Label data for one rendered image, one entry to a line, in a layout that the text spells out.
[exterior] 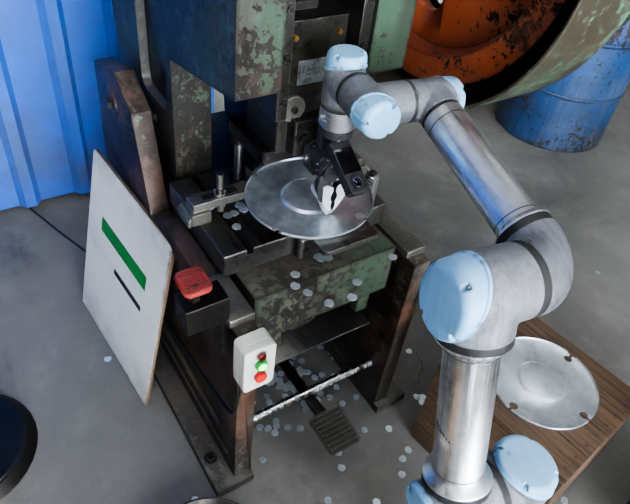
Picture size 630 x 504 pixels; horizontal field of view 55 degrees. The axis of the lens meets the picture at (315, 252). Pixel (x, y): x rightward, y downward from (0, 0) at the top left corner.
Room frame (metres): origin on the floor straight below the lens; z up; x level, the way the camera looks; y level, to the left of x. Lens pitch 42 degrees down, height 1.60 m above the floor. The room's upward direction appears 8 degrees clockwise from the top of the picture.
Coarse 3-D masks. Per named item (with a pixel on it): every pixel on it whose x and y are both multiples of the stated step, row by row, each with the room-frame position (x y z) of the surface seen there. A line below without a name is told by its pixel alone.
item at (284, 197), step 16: (288, 160) 1.21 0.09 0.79; (256, 176) 1.13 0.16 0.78; (272, 176) 1.14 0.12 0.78; (288, 176) 1.15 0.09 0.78; (304, 176) 1.15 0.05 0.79; (256, 192) 1.07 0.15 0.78; (272, 192) 1.08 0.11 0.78; (288, 192) 1.08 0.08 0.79; (304, 192) 1.08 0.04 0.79; (368, 192) 1.12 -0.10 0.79; (256, 208) 1.02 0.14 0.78; (272, 208) 1.02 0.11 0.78; (288, 208) 1.03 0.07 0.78; (304, 208) 1.03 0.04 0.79; (320, 208) 1.04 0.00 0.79; (336, 208) 1.05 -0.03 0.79; (352, 208) 1.06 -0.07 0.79; (368, 208) 1.06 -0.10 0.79; (272, 224) 0.97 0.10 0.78; (288, 224) 0.98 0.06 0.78; (304, 224) 0.98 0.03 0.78; (320, 224) 0.99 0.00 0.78; (336, 224) 1.00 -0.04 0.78; (352, 224) 1.00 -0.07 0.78
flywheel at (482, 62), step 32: (448, 0) 1.37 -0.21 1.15; (480, 0) 1.30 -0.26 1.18; (512, 0) 1.24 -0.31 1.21; (544, 0) 1.14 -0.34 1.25; (576, 0) 1.13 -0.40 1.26; (416, 32) 1.43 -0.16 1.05; (448, 32) 1.35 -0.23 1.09; (480, 32) 1.28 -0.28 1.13; (512, 32) 1.18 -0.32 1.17; (544, 32) 1.12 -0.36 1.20; (416, 64) 1.36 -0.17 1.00; (448, 64) 1.28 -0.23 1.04; (480, 64) 1.22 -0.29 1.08; (512, 64) 1.16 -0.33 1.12
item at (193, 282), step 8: (184, 272) 0.81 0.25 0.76; (192, 272) 0.82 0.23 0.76; (200, 272) 0.82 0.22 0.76; (176, 280) 0.79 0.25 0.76; (184, 280) 0.79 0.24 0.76; (192, 280) 0.80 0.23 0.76; (200, 280) 0.80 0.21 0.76; (208, 280) 0.80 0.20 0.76; (184, 288) 0.77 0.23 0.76; (192, 288) 0.77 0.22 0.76; (200, 288) 0.78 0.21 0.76; (208, 288) 0.78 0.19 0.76; (184, 296) 0.76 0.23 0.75; (192, 296) 0.76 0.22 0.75
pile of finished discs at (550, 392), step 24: (504, 360) 1.05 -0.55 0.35; (528, 360) 1.07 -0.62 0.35; (552, 360) 1.08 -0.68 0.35; (576, 360) 1.09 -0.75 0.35; (504, 384) 0.97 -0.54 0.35; (528, 384) 0.98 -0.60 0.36; (552, 384) 0.99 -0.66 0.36; (576, 384) 1.01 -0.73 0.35; (528, 408) 0.91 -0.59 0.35; (552, 408) 0.92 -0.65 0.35; (576, 408) 0.93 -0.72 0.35
